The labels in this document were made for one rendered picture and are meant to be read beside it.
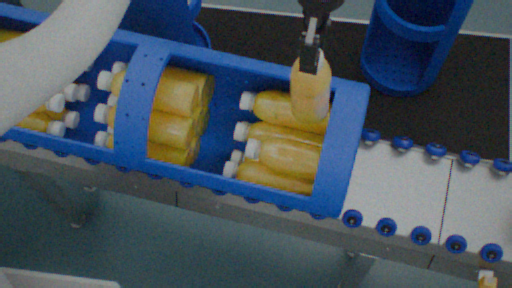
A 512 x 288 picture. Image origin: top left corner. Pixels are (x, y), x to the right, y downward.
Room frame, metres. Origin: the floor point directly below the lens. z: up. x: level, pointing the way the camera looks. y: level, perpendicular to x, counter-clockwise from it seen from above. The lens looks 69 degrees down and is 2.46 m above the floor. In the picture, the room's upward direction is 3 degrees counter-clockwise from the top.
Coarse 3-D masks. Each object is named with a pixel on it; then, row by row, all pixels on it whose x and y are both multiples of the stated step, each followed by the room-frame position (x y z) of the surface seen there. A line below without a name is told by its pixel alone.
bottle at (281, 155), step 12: (264, 144) 0.51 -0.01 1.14; (276, 144) 0.50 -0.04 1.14; (288, 144) 0.50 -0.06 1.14; (300, 144) 0.50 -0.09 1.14; (264, 156) 0.48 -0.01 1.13; (276, 156) 0.48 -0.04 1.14; (288, 156) 0.48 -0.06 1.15; (300, 156) 0.48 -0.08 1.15; (312, 156) 0.47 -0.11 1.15; (276, 168) 0.46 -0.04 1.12; (288, 168) 0.46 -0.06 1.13; (300, 168) 0.45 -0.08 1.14; (312, 168) 0.45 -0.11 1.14; (312, 180) 0.44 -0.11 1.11
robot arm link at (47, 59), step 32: (64, 0) 0.41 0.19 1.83; (96, 0) 0.41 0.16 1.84; (128, 0) 0.42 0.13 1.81; (32, 32) 0.37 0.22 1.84; (64, 32) 0.37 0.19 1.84; (96, 32) 0.37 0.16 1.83; (0, 64) 0.33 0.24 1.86; (32, 64) 0.33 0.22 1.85; (64, 64) 0.34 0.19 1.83; (0, 96) 0.30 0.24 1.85; (32, 96) 0.30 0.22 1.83; (0, 128) 0.27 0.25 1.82
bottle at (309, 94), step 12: (324, 60) 0.55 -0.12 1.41; (300, 72) 0.53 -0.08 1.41; (324, 72) 0.53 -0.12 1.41; (300, 84) 0.51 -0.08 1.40; (312, 84) 0.51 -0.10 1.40; (324, 84) 0.51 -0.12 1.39; (300, 96) 0.51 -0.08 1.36; (312, 96) 0.50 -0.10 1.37; (324, 96) 0.51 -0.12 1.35; (300, 108) 0.51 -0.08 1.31; (312, 108) 0.50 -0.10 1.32; (324, 108) 0.51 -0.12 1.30; (300, 120) 0.51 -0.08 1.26; (312, 120) 0.50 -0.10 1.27
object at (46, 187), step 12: (12, 168) 0.67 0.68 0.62; (24, 180) 0.67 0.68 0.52; (36, 180) 0.66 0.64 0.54; (48, 180) 0.69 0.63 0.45; (36, 192) 0.67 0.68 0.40; (48, 192) 0.66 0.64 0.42; (60, 192) 0.69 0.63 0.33; (60, 204) 0.66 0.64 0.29; (72, 204) 0.69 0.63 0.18; (72, 216) 0.66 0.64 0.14; (84, 216) 0.70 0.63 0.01
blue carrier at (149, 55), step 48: (144, 48) 0.70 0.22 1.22; (192, 48) 0.71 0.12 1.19; (96, 96) 0.72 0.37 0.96; (144, 96) 0.58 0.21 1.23; (240, 96) 0.68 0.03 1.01; (336, 96) 0.57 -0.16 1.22; (48, 144) 0.54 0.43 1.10; (144, 144) 0.51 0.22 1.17; (240, 144) 0.58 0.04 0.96; (336, 144) 0.47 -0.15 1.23; (240, 192) 0.42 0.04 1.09; (288, 192) 0.41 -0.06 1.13; (336, 192) 0.39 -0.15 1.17
